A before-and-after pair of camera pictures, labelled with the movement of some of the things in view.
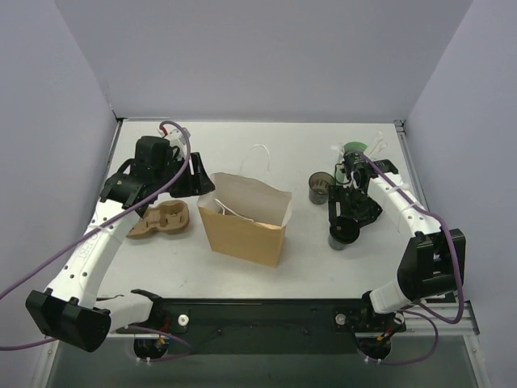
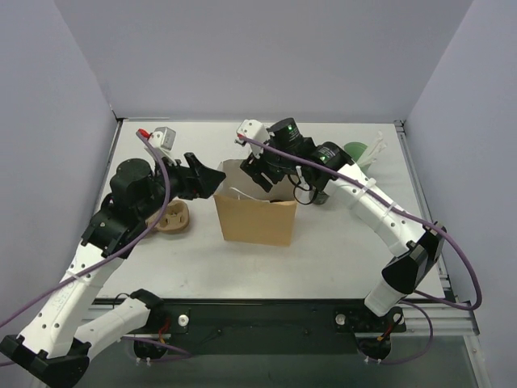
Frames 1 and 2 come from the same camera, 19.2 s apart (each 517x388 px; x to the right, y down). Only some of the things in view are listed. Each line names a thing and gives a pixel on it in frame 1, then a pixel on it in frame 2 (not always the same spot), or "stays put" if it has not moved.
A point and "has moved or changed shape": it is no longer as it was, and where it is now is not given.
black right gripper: (351, 208) to (261, 170)
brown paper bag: (245, 214) has moved or changed shape
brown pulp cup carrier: (170, 217) stays put
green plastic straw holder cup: (341, 175) stays put
